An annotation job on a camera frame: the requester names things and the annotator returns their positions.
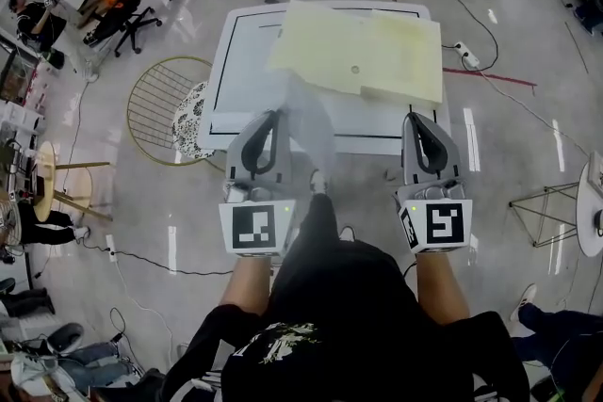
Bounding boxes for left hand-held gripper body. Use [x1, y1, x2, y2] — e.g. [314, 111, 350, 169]
[218, 179, 299, 259]

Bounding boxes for person's left forearm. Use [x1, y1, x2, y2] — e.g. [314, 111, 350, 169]
[218, 252, 275, 315]

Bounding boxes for person's black printed shirt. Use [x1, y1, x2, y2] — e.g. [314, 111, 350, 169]
[162, 237, 532, 402]

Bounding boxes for person's white left shoe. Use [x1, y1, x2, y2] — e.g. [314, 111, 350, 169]
[308, 169, 329, 196]

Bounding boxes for gold wire chair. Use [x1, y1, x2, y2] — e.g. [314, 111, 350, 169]
[125, 56, 228, 174]

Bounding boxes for round wooden stool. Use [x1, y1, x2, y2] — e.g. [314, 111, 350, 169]
[34, 139, 113, 223]

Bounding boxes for person's black trousers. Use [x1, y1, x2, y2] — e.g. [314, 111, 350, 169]
[281, 191, 344, 250]

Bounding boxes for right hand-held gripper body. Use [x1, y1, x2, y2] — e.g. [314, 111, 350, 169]
[393, 178, 474, 256]

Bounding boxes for black white floral cushion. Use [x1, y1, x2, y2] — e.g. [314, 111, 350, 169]
[171, 80, 217, 160]

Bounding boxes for person's right forearm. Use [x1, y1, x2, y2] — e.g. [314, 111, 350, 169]
[413, 249, 472, 327]

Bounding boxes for black office chair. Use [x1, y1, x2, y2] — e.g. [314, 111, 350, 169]
[76, 0, 164, 58]

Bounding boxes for round white wire-base side table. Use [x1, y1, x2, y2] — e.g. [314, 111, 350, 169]
[508, 149, 603, 259]

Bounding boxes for black floor cable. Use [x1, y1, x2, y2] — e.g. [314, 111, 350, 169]
[111, 249, 236, 278]
[441, 0, 500, 72]

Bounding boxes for translucent white plastic bag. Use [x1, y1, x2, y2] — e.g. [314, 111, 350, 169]
[275, 70, 338, 185]

